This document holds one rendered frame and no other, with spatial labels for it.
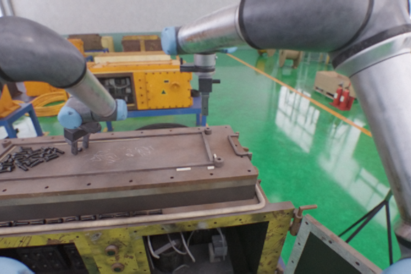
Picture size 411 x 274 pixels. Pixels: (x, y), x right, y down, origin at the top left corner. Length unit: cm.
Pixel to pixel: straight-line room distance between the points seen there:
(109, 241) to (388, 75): 94
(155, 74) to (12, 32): 293
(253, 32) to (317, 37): 9
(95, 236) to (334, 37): 91
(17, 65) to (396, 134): 60
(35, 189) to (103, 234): 30
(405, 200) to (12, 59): 65
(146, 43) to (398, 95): 897
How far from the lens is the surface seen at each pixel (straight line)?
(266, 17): 34
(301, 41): 34
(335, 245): 96
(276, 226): 103
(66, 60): 50
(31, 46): 48
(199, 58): 79
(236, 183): 89
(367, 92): 40
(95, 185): 90
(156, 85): 339
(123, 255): 103
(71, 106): 86
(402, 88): 40
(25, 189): 102
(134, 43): 922
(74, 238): 99
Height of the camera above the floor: 190
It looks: 29 degrees down
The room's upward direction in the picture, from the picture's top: straight up
